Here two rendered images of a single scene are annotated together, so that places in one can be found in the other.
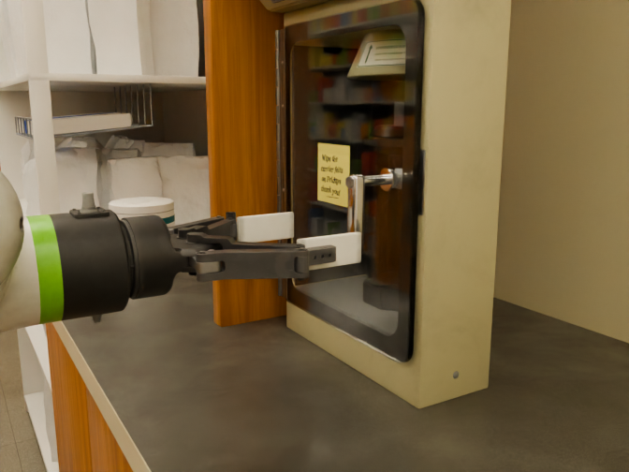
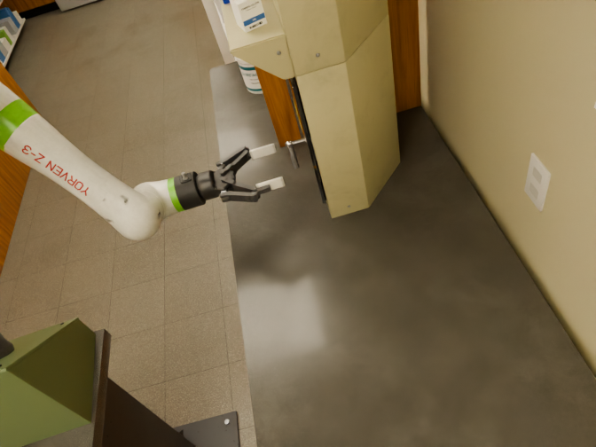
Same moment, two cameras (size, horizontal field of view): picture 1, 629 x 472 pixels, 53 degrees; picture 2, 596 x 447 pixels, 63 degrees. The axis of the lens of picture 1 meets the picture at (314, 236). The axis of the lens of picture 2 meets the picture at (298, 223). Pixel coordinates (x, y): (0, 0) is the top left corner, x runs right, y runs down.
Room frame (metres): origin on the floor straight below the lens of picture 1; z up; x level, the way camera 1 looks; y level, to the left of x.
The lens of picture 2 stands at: (-0.15, -0.55, 1.98)
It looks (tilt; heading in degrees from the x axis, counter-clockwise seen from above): 48 degrees down; 34
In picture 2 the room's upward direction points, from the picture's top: 19 degrees counter-clockwise
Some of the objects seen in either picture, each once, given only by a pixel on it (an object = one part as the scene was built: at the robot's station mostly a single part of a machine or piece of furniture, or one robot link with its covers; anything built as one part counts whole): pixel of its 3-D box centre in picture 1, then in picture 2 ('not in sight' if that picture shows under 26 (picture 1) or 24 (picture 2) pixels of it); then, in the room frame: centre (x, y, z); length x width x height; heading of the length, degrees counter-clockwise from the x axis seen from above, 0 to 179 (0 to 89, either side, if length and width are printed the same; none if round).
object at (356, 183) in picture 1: (368, 212); (298, 152); (0.69, -0.06, 1.17); 0.05 x 0.03 x 0.10; 120
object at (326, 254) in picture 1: (315, 258); (261, 192); (0.55, 0.00, 1.14); 0.05 x 0.03 x 0.01; 121
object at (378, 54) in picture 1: (338, 178); (300, 117); (0.79, -0.03, 1.19); 0.30 x 0.01 x 0.40; 30
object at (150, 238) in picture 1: (171, 253); (218, 182); (0.57, 0.13, 1.14); 0.09 x 0.08 x 0.07; 121
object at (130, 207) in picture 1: (143, 236); (257, 67); (1.28, 0.36, 1.01); 0.13 x 0.13 x 0.15
